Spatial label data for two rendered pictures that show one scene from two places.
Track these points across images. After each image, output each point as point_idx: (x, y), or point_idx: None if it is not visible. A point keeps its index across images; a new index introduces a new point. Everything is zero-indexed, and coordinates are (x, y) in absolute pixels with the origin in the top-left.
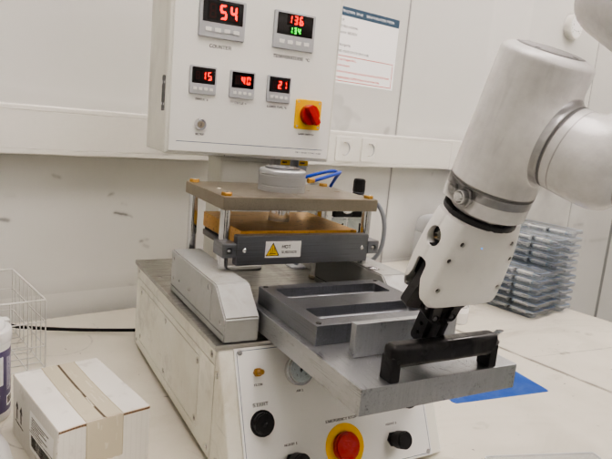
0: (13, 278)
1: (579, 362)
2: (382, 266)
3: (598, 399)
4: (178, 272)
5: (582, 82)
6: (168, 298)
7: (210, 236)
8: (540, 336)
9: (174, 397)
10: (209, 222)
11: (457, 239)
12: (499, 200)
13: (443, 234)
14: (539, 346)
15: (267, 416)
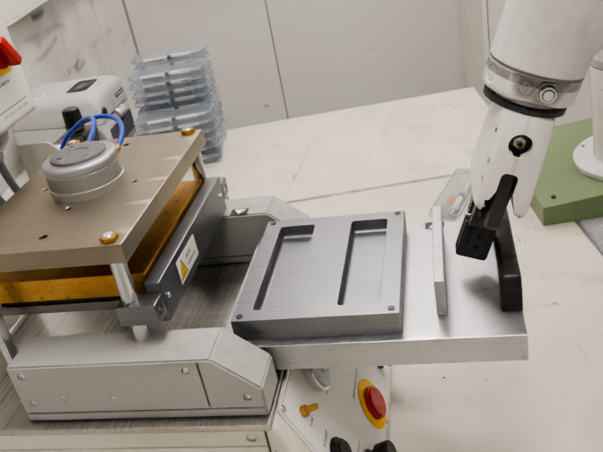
0: None
1: (316, 177)
2: (236, 202)
3: (379, 200)
4: (50, 391)
5: None
6: (51, 433)
7: (37, 310)
8: (254, 174)
9: None
10: (18, 294)
11: (550, 138)
12: (581, 81)
13: (535, 141)
14: (270, 184)
15: (342, 442)
